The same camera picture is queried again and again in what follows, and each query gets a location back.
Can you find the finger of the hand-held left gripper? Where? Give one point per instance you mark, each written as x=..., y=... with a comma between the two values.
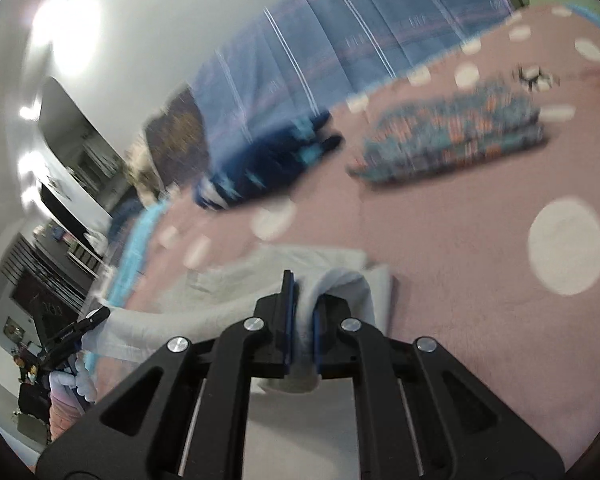
x=90, y=317

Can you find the person's left forearm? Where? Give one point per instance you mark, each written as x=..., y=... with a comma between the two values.
x=62, y=410

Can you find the light blue printed quilt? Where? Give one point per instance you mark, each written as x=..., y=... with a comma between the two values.
x=135, y=250

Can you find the light grey long-sleeve shirt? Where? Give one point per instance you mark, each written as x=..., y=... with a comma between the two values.
x=340, y=280

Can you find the dark teal knit blanket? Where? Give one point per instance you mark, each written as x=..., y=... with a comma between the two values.
x=122, y=215

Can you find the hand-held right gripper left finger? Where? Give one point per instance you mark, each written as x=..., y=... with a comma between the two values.
x=292, y=310

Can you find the folded floral patterned clothes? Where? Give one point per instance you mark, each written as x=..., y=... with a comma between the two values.
x=455, y=130

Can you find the blue plaid sheet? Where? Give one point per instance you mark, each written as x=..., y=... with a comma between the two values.
x=330, y=35

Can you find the purple tree-print pillow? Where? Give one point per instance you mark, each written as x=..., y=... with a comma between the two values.
x=180, y=135

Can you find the navy star plush blanket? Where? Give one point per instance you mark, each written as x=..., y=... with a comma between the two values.
x=270, y=160

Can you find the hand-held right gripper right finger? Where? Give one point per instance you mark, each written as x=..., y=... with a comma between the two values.
x=317, y=330

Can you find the beige cloth pile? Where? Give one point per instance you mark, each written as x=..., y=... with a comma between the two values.
x=142, y=170

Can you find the person's left hand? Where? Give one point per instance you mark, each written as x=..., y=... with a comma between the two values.
x=85, y=380

